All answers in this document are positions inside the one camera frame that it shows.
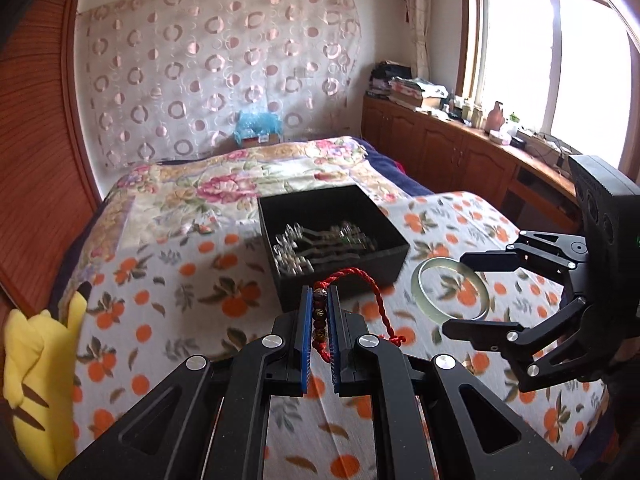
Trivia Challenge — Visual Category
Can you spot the wooden frame window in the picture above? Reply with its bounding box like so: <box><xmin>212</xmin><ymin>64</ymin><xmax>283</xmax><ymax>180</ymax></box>
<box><xmin>457</xmin><ymin>0</ymin><xmax>640</xmax><ymax>173</ymax></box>

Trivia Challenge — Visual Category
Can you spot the black box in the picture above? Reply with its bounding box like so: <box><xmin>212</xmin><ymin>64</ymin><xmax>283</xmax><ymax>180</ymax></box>
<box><xmin>257</xmin><ymin>184</ymin><xmax>412</xmax><ymax>314</ymax></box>

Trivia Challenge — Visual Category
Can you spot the pink bottle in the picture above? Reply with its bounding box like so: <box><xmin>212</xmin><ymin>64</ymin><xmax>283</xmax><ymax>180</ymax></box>
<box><xmin>487</xmin><ymin>101</ymin><xmax>507</xmax><ymax>134</ymax></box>

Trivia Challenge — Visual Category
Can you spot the yellow plush toy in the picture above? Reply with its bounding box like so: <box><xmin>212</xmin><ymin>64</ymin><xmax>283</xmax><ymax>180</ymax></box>
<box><xmin>2</xmin><ymin>282</ymin><xmax>89</xmax><ymax>479</ymax></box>

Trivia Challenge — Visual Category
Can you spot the blue plastic bag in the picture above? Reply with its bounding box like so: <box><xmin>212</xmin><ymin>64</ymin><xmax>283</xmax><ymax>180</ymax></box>
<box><xmin>233</xmin><ymin>110</ymin><xmax>284</xmax><ymax>142</ymax></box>

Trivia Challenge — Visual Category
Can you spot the red string bead bracelet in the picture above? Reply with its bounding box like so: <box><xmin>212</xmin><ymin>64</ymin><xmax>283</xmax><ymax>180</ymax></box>
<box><xmin>311</xmin><ymin>268</ymin><xmax>407</xmax><ymax>365</ymax></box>

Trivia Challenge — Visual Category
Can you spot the circle pattern wall curtain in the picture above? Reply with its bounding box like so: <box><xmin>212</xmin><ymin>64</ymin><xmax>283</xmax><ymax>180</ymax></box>
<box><xmin>77</xmin><ymin>0</ymin><xmax>365</xmax><ymax>170</ymax></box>

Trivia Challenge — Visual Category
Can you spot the pale green jade bangle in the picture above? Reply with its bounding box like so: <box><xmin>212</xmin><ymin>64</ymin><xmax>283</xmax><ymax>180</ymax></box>
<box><xmin>411</xmin><ymin>257</ymin><xmax>493</xmax><ymax>322</ymax></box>

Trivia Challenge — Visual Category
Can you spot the floral pink blanket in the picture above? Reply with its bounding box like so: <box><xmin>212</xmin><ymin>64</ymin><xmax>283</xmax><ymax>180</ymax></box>
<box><xmin>75</xmin><ymin>136</ymin><xmax>401</xmax><ymax>261</ymax></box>

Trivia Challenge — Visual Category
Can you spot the silver hair clips pile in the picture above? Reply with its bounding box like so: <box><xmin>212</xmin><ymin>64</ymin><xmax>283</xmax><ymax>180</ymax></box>
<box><xmin>271</xmin><ymin>220</ymin><xmax>380</xmax><ymax>280</ymax></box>

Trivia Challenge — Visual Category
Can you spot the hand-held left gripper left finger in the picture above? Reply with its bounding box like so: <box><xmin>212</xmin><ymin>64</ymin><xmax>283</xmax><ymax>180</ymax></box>
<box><xmin>57</xmin><ymin>284</ymin><xmax>315</xmax><ymax>480</ymax></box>

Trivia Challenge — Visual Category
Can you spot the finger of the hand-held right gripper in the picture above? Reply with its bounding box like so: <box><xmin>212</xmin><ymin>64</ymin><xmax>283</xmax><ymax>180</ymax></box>
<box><xmin>459</xmin><ymin>230</ymin><xmax>593</xmax><ymax>288</ymax></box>
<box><xmin>442</xmin><ymin>295</ymin><xmax>593</xmax><ymax>394</ymax></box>

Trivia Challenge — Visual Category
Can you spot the brown wooden wardrobe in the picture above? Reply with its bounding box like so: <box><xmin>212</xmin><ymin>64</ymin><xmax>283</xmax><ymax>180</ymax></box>
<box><xmin>0</xmin><ymin>0</ymin><xmax>103</xmax><ymax>321</ymax></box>

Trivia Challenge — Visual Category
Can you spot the stack of clothes and books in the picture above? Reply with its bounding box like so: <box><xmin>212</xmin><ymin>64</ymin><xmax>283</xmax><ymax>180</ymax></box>
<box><xmin>367</xmin><ymin>61</ymin><xmax>449</xmax><ymax>112</ymax></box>

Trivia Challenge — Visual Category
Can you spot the long wooden cabinet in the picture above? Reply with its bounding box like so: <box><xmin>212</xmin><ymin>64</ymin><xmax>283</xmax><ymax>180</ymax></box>
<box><xmin>361</xmin><ymin>94</ymin><xmax>591</xmax><ymax>235</ymax></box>

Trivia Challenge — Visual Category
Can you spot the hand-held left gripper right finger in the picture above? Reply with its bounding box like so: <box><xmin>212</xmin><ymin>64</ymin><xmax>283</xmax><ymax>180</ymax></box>
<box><xmin>327</xmin><ymin>287</ymin><xmax>583</xmax><ymax>480</ymax></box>

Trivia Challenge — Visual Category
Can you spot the dark blue bed sheet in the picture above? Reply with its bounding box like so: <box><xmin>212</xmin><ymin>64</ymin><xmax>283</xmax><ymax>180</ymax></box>
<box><xmin>357</xmin><ymin>137</ymin><xmax>436</xmax><ymax>198</ymax></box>

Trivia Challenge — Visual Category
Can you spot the orange fruit print blanket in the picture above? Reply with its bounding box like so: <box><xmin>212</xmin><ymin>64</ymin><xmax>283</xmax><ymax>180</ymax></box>
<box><xmin>65</xmin><ymin>190</ymin><xmax>616</xmax><ymax>480</ymax></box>

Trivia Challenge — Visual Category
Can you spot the patterned window curtain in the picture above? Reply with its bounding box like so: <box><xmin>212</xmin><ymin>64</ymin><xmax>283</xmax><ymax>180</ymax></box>
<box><xmin>395</xmin><ymin>0</ymin><xmax>435</xmax><ymax>81</ymax></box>

